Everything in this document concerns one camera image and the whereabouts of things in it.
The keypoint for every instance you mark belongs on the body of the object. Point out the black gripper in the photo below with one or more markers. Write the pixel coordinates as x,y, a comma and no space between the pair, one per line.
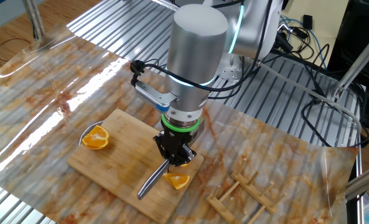
176,144

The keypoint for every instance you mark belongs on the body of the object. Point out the steel cleaver knife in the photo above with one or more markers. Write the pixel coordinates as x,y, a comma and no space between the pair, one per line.
153,180

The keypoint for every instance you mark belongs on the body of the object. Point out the bamboo cutting board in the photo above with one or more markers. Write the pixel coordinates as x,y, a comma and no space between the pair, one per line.
119,161

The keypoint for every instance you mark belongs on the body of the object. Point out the wooden peg rack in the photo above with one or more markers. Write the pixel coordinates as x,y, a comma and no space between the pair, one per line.
249,189

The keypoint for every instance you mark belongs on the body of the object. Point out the marble pattern plastic mat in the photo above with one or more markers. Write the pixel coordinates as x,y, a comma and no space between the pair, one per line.
47,124

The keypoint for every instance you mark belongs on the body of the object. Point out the clear plastic tube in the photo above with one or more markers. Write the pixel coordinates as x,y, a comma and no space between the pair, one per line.
296,83

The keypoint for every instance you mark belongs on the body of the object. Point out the black power adapter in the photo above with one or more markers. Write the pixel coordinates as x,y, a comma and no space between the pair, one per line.
307,22

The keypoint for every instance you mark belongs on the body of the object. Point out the black equipment case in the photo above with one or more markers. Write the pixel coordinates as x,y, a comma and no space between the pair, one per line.
358,46

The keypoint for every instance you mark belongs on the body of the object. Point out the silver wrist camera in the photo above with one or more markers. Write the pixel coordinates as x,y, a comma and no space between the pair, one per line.
154,96

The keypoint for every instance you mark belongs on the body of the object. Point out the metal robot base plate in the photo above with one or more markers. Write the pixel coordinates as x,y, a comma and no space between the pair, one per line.
232,73

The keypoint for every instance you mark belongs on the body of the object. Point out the black camera clamp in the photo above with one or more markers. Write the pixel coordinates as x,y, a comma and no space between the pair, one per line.
285,45

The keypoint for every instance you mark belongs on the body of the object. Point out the thin aluminium frame post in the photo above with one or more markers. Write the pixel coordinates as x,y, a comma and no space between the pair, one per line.
359,186

